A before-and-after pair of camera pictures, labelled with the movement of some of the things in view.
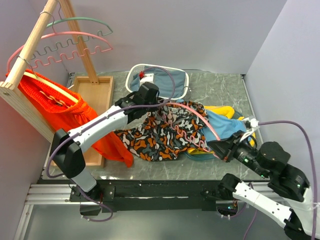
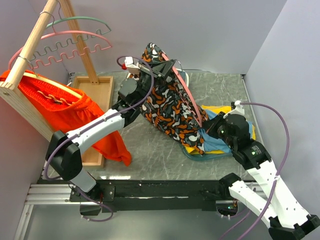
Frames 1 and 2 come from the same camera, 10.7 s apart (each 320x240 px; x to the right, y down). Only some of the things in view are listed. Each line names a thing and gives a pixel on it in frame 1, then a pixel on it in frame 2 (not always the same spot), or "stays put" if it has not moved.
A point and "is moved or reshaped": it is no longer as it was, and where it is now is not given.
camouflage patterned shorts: x=166 y=131 is moved or reshaped
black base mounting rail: x=134 y=195 stays put
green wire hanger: x=65 y=18 stays put
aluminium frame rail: x=46 y=194 stays put
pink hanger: x=198 y=114 → x=188 y=88
